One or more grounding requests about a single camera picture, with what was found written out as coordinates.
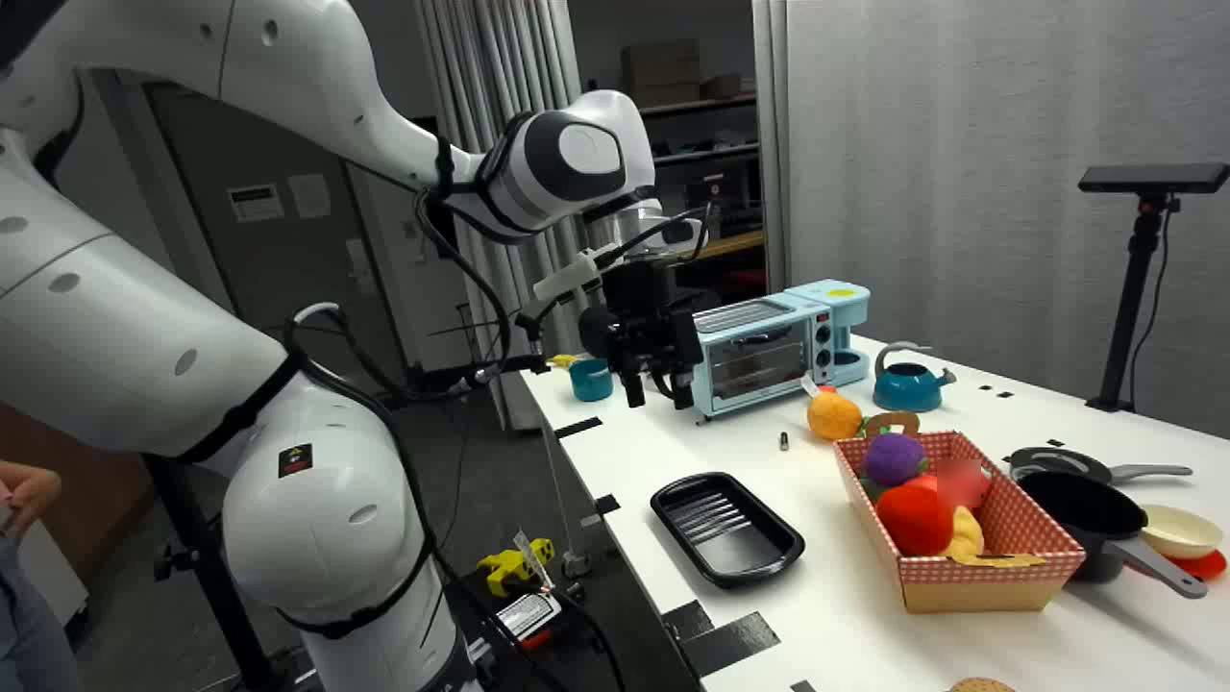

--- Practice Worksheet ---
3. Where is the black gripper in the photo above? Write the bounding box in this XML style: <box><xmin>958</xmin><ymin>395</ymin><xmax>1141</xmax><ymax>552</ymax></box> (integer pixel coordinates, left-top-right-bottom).
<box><xmin>575</xmin><ymin>263</ymin><xmax>707</xmax><ymax>416</ymax></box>

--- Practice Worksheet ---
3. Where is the orange pineapple plush toy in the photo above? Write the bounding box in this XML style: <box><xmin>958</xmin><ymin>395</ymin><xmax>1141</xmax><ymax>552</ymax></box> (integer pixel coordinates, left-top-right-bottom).
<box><xmin>802</xmin><ymin>384</ymin><xmax>870</xmax><ymax>445</ymax></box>

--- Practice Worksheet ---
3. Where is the tan round slice toy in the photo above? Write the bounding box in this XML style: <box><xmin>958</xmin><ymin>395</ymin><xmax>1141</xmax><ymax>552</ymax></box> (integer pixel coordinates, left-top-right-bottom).
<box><xmin>856</xmin><ymin>407</ymin><xmax>922</xmax><ymax>441</ymax></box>

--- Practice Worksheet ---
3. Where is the red tomato plush toy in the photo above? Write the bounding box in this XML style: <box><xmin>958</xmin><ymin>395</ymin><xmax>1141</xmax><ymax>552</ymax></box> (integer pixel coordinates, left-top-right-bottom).
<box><xmin>872</xmin><ymin>473</ymin><xmax>958</xmax><ymax>559</ymax></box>

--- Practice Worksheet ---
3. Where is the watermelon slice plush toy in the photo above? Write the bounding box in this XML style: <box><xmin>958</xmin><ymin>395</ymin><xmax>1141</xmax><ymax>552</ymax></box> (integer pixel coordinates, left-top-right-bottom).
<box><xmin>943</xmin><ymin>461</ymin><xmax>1000</xmax><ymax>516</ymax></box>

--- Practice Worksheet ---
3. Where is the yellow banana plush toy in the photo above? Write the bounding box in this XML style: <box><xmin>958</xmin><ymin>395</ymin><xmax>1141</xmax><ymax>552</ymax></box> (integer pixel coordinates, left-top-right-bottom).
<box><xmin>943</xmin><ymin>502</ymin><xmax>1040</xmax><ymax>574</ymax></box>

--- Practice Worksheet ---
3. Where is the gray toy frying pan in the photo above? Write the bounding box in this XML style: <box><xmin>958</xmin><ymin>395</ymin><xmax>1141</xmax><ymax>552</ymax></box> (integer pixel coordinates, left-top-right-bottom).
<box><xmin>1000</xmin><ymin>441</ymin><xmax>1199</xmax><ymax>491</ymax></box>

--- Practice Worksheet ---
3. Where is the black toy frying pan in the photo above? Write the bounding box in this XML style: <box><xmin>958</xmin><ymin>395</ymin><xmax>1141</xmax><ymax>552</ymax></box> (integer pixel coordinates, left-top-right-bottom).
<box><xmin>1016</xmin><ymin>465</ymin><xmax>1212</xmax><ymax>602</ymax></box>

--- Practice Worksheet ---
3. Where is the cream yellow toy plate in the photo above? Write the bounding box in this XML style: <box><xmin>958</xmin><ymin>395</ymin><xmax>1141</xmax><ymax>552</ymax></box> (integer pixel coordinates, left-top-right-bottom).
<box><xmin>1135</xmin><ymin>500</ymin><xmax>1225</xmax><ymax>560</ymax></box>

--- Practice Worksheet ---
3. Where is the red toy piece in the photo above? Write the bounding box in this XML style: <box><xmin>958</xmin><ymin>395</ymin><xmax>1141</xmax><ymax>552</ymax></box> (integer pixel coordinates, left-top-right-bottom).
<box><xmin>1163</xmin><ymin>547</ymin><xmax>1230</xmax><ymax>588</ymax></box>

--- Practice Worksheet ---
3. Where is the bystander hand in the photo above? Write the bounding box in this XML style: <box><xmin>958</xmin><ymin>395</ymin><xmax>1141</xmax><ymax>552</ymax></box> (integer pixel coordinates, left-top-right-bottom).
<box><xmin>0</xmin><ymin>457</ymin><xmax>64</xmax><ymax>538</ymax></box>

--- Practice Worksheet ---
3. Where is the small teal cup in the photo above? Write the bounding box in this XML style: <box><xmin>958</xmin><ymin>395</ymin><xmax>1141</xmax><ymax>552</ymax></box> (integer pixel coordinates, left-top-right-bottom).
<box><xmin>566</xmin><ymin>355</ymin><xmax>619</xmax><ymax>404</ymax></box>

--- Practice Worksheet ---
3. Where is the light blue toaster oven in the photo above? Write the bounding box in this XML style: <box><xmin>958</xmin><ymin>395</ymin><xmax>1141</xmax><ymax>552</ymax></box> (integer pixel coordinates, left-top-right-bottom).
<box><xmin>687</xmin><ymin>275</ymin><xmax>875</xmax><ymax>424</ymax></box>

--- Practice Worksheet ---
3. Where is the black ridged plastic tray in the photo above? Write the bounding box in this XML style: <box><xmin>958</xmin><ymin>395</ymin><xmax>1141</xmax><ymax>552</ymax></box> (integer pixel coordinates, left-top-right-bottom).
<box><xmin>644</xmin><ymin>468</ymin><xmax>811</xmax><ymax>591</ymax></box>

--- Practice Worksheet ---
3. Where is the yellow clamp tool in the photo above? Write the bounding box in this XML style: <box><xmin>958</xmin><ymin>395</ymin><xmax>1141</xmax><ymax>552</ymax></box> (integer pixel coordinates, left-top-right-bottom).
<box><xmin>478</xmin><ymin>534</ymin><xmax>560</xmax><ymax>598</ymax></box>

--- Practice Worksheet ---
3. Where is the purple plush ball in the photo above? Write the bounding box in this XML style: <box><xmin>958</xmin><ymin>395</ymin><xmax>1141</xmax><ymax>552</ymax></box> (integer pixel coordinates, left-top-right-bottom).
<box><xmin>862</xmin><ymin>429</ymin><xmax>931</xmax><ymax>491</ymax></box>

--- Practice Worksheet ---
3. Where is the dark storage shelf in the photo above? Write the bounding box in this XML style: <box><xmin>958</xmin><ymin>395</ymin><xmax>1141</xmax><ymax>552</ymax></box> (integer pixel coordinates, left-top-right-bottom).
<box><xmin>569</xmin><ymin>0</ymin><xmax>772</xmax><ymax>305</ymax></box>

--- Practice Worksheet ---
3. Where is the black tape strip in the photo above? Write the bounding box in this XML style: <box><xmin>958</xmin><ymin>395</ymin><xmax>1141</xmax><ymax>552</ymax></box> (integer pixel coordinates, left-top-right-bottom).
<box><xmin>660</xmin><ymin>596</ymin><xmax>783</xmax><ymax>679</ymax></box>

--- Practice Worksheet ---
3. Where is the brown cardboard box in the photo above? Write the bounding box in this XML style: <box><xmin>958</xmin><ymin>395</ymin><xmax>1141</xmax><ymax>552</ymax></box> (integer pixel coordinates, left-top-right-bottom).
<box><xmin>619</xmin><ymin>35</ymin><xmax>707</xmax><ymax>108</ymax></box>

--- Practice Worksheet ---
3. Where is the gray pleated curtain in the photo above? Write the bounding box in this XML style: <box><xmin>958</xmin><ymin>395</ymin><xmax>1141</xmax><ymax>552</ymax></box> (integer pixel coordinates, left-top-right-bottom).
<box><xmin>416</xmin><ymin>0</ymin><xmax>589</xmax><ymax>369</ymax></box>

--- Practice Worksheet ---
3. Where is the checkered cloth with toys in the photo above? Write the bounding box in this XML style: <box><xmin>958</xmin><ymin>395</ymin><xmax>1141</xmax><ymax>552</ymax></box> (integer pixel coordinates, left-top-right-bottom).
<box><xmin>829</xmin><ymin>427</ymin><xmax>1091</xmax><ymax>614</ymax></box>

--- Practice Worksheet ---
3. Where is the plain fabric curtain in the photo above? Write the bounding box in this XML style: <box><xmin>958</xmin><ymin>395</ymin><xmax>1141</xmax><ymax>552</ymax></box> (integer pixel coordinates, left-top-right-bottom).
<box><xmin>754</xmin><ymin>0</ymin><xmax>1230</xmax><ymax>438</ymax></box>

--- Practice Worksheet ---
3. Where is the gray metal cabinet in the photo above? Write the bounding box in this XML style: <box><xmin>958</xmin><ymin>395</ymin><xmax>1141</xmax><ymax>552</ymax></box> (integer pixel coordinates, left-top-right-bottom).
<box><xmin>137</xmin><ymin>82</ymin><xmax>429</xmax><ymax>388</ymax></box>

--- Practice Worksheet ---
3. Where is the black tripod stand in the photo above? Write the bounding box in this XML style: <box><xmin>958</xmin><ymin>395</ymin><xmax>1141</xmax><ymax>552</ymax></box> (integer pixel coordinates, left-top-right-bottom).
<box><xmin>1088</xmin><ymin>188</ymin><xmax>1185</xmax><ymax>416</ymax></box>

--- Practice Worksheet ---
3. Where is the blue jeans leg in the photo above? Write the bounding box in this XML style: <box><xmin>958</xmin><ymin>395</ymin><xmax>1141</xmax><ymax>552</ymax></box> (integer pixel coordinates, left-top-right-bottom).
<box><xmin>0</xmin><ymin>532</ymin><xmax>86</xmax><ymax>692</ymax></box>

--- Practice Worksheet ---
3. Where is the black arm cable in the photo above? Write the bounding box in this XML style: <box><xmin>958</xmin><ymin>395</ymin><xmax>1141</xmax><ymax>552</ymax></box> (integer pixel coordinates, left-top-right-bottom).
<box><xmin>416</xmin><ymin>129</ymin><xmax>515</xmax><ymax>377</ymax></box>

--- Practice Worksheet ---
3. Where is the black flat camera bar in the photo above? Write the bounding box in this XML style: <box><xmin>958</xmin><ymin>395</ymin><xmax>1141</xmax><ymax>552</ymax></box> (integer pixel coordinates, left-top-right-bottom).
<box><xmin>1075</xmin><ymin>160</ymin><xmax>1230</xmax><ymax>200</ymax></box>

